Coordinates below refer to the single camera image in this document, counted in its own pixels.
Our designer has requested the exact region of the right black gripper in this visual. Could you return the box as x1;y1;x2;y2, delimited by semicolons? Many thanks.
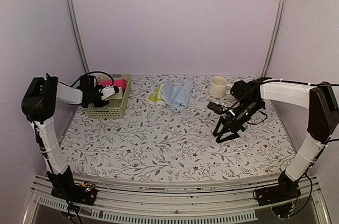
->
213;100;263;144

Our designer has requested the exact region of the pink towel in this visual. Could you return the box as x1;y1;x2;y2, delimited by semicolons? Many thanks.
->
99;78;127;90

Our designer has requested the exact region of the cream towel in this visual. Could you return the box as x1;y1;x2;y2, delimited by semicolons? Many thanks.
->
96;74;112;82

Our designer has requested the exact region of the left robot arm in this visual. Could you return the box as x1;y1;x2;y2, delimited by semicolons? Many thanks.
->
21;73;108;200

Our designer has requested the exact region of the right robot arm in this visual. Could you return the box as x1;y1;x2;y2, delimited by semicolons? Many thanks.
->
207;77;338;201

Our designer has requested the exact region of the green plastic basket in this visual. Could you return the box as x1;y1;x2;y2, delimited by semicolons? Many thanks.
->
84;74;131;119

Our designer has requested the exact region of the cream ceramic mug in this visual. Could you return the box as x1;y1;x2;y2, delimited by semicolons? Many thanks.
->
208;76;232;98

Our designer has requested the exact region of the green white towel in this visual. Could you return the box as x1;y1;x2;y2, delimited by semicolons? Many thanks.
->
146;84;167;109

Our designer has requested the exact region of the blue rolled towel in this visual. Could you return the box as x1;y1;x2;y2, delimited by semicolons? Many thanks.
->
162;80;193;110

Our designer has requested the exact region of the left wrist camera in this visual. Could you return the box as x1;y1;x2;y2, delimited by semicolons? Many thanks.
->
100;86;119;100

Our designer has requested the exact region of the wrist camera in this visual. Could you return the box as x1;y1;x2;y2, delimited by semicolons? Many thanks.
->
100;86;119;100
207;102;227;115

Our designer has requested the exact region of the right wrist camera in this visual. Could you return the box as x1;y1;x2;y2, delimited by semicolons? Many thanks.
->
207;102;227;115

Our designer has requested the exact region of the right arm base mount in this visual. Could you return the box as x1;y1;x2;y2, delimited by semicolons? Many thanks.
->
253;185;301;219

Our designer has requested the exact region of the left black cable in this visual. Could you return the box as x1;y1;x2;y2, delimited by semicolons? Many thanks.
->
29;71;114;222

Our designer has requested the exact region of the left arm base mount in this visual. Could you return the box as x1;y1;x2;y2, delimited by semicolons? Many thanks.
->
51;183;97;206

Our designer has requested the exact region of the left aluminium post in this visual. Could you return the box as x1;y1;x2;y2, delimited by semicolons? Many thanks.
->
65;0;90;73

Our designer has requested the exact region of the aluminium post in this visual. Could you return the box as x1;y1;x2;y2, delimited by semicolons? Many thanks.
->
65;0;90;73
261;0;287;77

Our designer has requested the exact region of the right aluminium post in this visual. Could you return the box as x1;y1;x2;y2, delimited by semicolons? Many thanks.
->
261;0;287;77

